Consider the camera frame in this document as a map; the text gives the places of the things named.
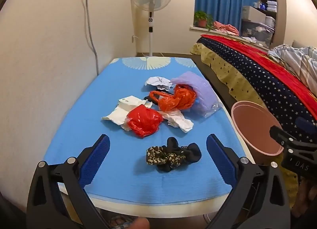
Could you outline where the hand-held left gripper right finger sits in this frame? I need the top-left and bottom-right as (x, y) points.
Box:
(206, 134), (291, 229)

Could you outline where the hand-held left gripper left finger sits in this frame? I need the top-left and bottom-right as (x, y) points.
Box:
(26, 134), (111, 229)

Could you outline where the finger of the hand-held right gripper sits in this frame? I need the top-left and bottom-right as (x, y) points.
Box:
(295, 116), (317, 136)
(269, 125), (301, 146)

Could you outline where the pink plastic bin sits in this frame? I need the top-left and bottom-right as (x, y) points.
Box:
(231, 101), (285, 165)

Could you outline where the black floral cloth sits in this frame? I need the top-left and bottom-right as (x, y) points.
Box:
(146, 137), (201, 173)

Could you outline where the white tissue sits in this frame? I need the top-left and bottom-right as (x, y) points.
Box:
(158, 110), (194, 133)

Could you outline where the person's right hand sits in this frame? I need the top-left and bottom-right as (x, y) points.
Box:
(293, 177), (317, 217)

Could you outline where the white paper wrapper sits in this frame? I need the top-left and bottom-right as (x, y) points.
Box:
(101, 109), (132, 130)

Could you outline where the small clear plastic bag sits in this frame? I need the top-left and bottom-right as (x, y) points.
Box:
(204, 100), (222, 118)

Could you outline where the blue patterned table mat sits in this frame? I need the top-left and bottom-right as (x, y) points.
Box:
(43, 57), (247, 201)

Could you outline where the red plastic bag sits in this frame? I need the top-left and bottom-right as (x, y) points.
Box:
(125, 104), (163, 138)

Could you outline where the white tissue packet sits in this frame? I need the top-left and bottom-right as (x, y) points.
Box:
(116, 95), (153, 113)

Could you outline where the navy star bedsheet yellow border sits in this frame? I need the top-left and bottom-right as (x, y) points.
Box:
(190, 37), (317, 207)

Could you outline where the striped quilt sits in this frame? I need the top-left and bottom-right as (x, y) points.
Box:
(267, 44), (317, 88)

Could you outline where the orange plastic bag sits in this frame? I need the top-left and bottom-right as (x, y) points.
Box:
(149, 84), (197, 112)

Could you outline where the clear bubble wrap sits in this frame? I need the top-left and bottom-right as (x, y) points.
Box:
(170, 71), (216, 117)

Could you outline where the black flat package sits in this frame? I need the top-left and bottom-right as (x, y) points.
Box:
(144, 92), (160, 104)

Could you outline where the red blanket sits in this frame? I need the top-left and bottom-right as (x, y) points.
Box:
(201, 34), (317, 115)

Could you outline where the crumpled white paper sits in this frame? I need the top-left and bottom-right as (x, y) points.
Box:
(144, 76), (174, 94)

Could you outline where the white crumpled cloth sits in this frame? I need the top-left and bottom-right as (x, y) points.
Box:
(239, 36), (266, 46)

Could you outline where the clear plastic storage bin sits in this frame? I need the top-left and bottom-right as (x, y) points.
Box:
(240, 20), (275, 47)

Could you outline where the pink cloth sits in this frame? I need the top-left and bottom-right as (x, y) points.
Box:
(213, 21), (240, 35)

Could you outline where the cardboard box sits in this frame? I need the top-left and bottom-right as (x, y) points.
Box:
(241, 6), (267, 23)

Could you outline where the potted green plant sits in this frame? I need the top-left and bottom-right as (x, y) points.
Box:
(194, 10), (215, 30)

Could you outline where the dark bed frame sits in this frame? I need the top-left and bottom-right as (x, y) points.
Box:
(193, 54), (239, 108)

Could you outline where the grey wall cable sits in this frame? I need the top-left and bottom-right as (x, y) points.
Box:
(83, 0), (100, 76)

